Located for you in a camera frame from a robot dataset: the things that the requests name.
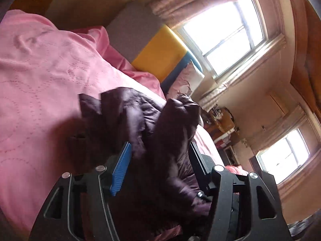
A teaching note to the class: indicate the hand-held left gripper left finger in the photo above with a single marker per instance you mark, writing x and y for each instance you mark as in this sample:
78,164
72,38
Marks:
121,170

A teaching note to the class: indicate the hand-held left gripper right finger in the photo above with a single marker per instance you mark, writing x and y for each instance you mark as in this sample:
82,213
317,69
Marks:
200,163

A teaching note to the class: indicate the purple puffer jacket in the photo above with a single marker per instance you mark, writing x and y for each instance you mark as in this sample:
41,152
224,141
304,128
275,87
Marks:
150,130

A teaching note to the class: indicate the red velvet blanket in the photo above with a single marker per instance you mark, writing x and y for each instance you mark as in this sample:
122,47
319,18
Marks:
234,168

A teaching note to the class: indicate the cluttered wooden desk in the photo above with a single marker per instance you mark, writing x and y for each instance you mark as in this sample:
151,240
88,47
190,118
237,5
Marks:
225,123

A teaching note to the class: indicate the small window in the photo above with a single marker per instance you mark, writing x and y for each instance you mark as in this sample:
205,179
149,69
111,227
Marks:
283,153

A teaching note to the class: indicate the deer print pillow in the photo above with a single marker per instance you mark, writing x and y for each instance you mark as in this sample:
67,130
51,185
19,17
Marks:
188,77

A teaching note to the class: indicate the pink curtain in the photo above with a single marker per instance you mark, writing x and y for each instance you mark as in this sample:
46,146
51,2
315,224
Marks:
238,80
278,125
200,2

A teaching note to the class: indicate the yellow grey teal headboard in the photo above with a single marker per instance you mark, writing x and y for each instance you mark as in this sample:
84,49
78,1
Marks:
160,50

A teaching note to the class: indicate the pink bedsheet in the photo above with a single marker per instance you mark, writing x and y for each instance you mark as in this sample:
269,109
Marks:
37,80

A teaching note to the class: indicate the large window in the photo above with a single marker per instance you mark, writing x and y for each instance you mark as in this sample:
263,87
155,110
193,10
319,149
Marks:
225,35

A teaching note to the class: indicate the wooden wardrobe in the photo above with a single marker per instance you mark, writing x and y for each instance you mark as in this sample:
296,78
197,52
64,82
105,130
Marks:
308,67

